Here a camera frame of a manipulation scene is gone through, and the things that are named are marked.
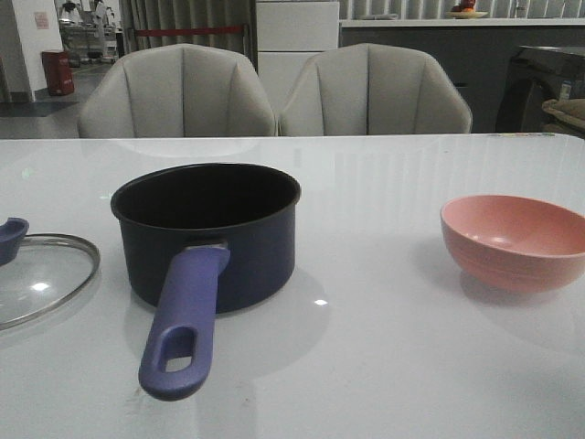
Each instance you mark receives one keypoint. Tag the black appliance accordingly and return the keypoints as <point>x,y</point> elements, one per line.
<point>536,75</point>

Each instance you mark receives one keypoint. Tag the coloured sticker strip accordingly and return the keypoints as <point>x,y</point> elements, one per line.
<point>511,135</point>

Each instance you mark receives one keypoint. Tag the dark blue saucepan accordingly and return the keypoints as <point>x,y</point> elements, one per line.
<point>200,240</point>

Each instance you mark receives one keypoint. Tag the left grey upholstered chair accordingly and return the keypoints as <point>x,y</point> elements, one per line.
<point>182,90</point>

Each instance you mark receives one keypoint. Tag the dark grey sideboard counter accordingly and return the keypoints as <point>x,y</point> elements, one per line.
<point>474,52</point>

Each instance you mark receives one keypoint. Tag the white drawer cabinet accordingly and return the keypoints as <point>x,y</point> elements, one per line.
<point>288,33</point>

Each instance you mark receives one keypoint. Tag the pink bowl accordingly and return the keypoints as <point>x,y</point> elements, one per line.
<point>518,244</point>

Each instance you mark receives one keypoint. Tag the glass lid with blue knob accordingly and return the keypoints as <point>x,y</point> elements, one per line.
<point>41,271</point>

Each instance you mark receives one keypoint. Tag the red barrier tape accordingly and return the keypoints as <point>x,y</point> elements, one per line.
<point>185,32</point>

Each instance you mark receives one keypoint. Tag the right grey upholstered chair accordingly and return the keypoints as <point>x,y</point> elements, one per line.
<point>372,89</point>

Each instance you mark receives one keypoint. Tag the pink wall notice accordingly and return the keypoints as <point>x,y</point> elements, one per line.
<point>41,19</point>

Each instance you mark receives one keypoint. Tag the red bin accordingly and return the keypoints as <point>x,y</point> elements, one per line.
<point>57,72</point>

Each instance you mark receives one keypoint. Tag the grey upholstered chair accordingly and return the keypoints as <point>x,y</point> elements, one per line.
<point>182,90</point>
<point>372,89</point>

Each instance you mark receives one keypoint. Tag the metal shelving rack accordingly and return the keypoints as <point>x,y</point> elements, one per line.
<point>91,31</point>

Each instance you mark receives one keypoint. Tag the fruit plate on counter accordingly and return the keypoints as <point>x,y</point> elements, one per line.
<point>465,10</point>

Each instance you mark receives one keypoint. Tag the beige cushion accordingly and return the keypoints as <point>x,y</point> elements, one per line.
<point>564,117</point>

